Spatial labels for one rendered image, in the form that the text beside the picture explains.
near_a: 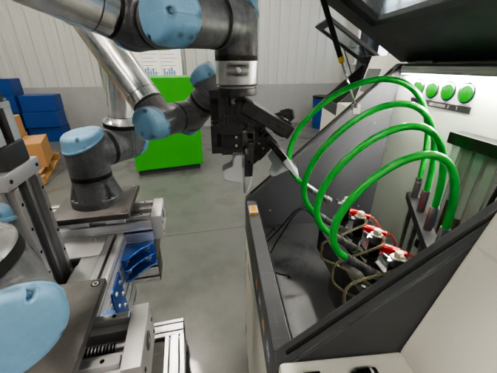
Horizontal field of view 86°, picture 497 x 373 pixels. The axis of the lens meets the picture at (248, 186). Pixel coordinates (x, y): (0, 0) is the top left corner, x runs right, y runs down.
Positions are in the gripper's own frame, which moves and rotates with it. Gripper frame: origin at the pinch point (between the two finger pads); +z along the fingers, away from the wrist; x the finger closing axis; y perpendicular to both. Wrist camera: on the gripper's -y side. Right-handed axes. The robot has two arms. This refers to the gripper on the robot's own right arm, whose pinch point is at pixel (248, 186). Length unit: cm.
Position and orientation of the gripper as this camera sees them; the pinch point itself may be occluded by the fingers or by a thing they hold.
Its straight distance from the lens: 57.1
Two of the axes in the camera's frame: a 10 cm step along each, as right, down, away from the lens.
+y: -10.0, 0.4, -0.9
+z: 0.0, 9.1, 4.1
